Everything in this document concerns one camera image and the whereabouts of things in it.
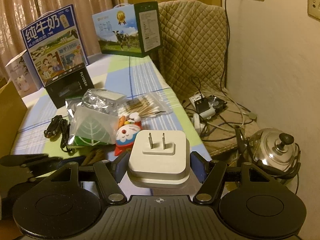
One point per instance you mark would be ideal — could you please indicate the white appliance box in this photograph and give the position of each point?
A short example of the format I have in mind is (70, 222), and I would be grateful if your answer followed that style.
(23, 74)

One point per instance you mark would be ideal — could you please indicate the black charger on strip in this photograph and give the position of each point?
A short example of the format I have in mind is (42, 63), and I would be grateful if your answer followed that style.
(202, 105)

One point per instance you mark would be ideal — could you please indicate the black product box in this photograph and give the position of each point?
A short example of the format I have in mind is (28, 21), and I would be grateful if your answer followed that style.
(71, 83)

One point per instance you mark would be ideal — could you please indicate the Doraemon toy figure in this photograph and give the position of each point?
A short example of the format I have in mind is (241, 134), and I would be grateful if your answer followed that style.
(128, 128)

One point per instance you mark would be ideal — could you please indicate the white pad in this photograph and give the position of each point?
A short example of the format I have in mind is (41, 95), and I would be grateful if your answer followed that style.
(102, 100)

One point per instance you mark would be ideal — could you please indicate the white power adapter plug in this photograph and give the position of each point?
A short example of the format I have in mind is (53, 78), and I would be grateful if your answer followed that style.
(160, 159)

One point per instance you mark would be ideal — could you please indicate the green leaf foil pouch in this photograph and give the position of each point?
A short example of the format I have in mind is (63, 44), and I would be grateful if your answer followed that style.
(89, 127)

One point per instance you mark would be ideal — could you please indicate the quilted beige chair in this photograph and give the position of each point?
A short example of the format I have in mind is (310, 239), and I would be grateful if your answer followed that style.
(192, 60)

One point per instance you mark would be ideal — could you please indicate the blue cartoon milk carton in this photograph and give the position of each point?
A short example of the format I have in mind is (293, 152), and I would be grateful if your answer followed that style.
(54, 44)

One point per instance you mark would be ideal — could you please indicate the green cow milk carton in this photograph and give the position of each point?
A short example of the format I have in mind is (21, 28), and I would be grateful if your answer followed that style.
(129, 29)

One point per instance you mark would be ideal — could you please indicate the brown cardboard box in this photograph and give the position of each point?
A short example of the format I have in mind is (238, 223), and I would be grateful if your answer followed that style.
(12, 112)

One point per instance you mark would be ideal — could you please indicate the cotton swabs plastic bag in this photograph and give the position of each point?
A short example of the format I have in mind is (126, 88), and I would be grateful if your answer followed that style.
(148, 105)

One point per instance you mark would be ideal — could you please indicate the stainless steel kettle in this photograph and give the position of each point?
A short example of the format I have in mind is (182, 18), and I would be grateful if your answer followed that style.
(272, 150)

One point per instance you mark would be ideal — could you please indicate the checked blue green tablecloth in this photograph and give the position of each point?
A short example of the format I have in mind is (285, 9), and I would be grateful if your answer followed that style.
(131, 76)

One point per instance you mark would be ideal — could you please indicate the beige curtain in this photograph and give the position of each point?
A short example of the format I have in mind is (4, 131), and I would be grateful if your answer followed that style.
(16, 14)

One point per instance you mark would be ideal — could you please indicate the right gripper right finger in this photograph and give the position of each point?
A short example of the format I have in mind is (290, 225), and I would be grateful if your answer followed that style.
(210, 174)

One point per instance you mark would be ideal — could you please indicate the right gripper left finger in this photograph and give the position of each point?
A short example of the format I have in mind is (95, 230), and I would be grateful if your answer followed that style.
(109, 174)

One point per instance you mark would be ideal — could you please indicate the white power strip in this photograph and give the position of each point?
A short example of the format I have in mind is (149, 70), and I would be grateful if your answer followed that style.
(207, 114)

